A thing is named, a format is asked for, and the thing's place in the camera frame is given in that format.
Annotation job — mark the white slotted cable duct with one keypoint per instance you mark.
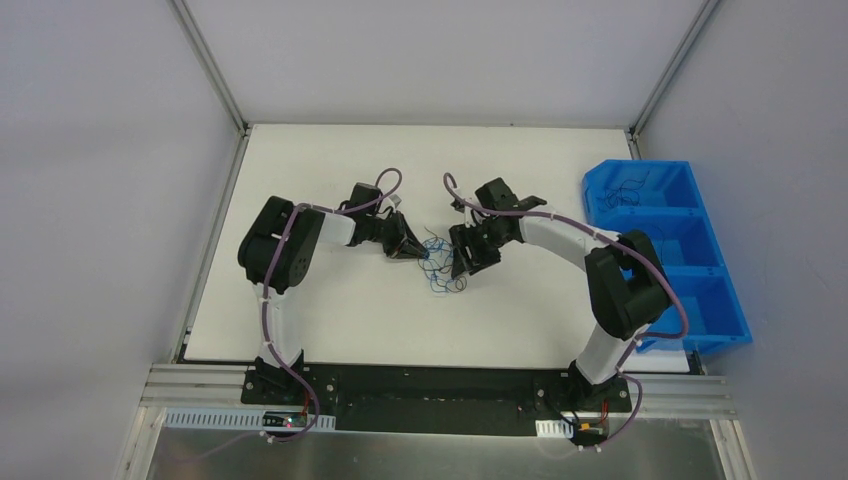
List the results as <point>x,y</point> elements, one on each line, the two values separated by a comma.
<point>245,419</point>

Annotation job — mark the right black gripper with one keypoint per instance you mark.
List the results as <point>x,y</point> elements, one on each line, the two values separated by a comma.
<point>472,244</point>

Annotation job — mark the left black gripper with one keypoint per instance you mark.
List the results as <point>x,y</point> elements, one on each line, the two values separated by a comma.
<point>395,233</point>

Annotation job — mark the blue plastic compartment bin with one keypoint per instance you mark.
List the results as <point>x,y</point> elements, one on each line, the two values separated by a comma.
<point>662,199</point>

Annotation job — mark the aluminium frame rail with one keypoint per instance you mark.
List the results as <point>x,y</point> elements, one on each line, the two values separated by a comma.
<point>186,385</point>

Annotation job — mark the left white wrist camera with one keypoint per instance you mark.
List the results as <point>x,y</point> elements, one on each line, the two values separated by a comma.
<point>393,200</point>

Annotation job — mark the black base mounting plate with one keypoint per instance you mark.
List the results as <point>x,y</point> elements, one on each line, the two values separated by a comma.
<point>428,400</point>

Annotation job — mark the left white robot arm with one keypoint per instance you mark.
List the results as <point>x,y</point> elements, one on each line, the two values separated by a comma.
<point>277,251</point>

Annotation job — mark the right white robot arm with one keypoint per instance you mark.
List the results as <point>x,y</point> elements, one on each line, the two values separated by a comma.
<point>627,286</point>

